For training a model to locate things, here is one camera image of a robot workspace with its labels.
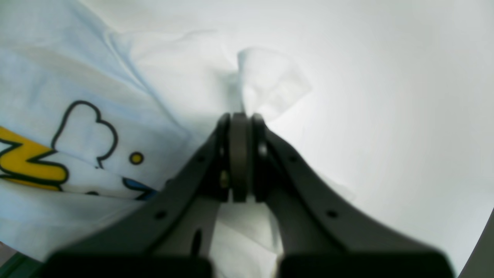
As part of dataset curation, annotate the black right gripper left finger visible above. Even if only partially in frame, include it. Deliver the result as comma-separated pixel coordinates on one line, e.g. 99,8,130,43
41,113,235,278

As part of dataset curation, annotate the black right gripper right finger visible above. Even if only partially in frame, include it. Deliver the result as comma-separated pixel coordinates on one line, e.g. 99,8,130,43
240,113,453,278

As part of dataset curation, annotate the white printed T-shirt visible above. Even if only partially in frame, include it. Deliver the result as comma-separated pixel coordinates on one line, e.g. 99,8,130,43
1,0,314,262

